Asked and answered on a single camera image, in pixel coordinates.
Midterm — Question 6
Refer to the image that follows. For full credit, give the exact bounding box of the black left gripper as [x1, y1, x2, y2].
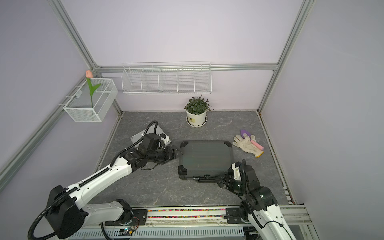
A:
[147, 144, 184, 165]

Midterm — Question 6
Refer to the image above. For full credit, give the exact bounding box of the black poker set case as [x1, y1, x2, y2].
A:
[178, 140, 235, 182]

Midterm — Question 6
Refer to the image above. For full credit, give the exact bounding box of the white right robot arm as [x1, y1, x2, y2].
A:
[215, 160, 296, 240]

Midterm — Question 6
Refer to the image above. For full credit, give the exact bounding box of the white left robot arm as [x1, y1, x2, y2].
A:
[28, 121, 182, 240]

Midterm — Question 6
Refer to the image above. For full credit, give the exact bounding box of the silver aluminium poker case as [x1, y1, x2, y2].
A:
[130, 126, 165, 143]

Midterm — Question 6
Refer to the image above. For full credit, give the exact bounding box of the white cotton work glove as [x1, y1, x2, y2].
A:
[232, 135, 264, 158]

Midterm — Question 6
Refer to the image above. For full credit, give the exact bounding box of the white pot saucer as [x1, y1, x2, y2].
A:
[185, 116, 208, 128]

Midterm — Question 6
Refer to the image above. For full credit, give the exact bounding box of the white plant pot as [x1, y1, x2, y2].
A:
[186, 111, 207, 127]

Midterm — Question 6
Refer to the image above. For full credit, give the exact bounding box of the purple pink garden trowel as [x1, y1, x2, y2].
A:
[240, 130, 265, 151]

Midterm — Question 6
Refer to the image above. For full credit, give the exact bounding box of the green potted plant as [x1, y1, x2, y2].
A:
[184, 96, 211, 115]

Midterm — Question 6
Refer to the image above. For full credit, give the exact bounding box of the artificial pink tulip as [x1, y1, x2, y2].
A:
[86, 70, 101, 108]

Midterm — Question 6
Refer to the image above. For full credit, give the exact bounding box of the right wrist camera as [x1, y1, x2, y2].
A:
[232, 163, 241, 181]

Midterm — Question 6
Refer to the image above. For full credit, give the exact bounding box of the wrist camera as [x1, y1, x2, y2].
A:
[160, 133, 171, 146]
[232, 163, 241, 181]

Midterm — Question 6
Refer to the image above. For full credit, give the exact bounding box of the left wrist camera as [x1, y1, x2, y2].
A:
[160, 133, 171, 146]

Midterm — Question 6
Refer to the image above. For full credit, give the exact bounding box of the white vented cable duct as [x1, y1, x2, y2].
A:
[68, 226, 245, 240]

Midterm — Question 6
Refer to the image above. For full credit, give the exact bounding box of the white wire wall shelf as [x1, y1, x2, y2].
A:
[122, 62, 213, 95]

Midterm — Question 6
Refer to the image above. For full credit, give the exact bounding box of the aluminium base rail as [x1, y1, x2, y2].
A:
[132, 205, 313, 227]

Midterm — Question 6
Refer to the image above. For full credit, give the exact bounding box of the white mesh wall basket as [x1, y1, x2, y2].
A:
[63, 79, 118, 123]

